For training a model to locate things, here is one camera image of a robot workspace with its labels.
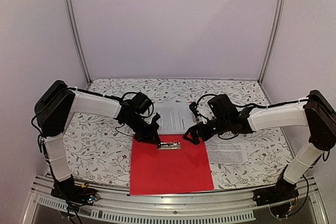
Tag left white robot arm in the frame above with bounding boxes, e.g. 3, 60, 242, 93
31, 80, 161, 200

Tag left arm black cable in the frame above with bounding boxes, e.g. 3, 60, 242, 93
68, 86, 154, 120

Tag separate printed paper sheet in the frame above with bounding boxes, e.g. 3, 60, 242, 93
205, 143, 248, 165

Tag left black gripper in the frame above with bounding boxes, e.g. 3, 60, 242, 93
124, 114, 161, 145

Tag red file folder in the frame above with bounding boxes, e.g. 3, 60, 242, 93
130, 135, 214, 196

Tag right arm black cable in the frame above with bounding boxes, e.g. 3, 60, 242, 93
195, 93, 312, 112

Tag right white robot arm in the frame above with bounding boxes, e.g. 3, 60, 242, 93
183, 90, 335, 201

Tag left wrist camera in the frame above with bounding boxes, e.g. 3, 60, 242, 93
151, 113, 161, 124

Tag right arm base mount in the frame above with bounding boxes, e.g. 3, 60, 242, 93
253, 177, 299, 219

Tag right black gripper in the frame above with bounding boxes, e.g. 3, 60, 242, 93
183, 116, 230, 145

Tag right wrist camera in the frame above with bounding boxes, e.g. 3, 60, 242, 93
189, 102, 214, 124

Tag aluminium front rail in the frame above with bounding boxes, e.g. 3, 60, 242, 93
22, 175, 331, 223

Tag spine metal folder clip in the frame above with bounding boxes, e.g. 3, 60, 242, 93
157, 142, 181, 150

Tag left aluminium frame post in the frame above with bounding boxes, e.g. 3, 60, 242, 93
64, 0, 92, 84

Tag right aluminium frame post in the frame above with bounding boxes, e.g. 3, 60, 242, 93
258, 0, 285, 85

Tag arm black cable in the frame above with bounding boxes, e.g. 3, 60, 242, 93
68, 86, 154, 120
195, 93, 312, 112

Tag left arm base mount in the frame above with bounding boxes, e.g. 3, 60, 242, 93
51, 176, 100, 206

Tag printed white paper sheets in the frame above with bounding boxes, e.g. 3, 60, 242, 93
154, 102, 196, 135

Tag aluminium frame post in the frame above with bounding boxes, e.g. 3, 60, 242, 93
64, 0, 92, 84
258, 0, 285, 85

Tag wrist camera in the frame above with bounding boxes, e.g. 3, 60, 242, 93
151, 113, 161, 124
189, 102, 214, 124

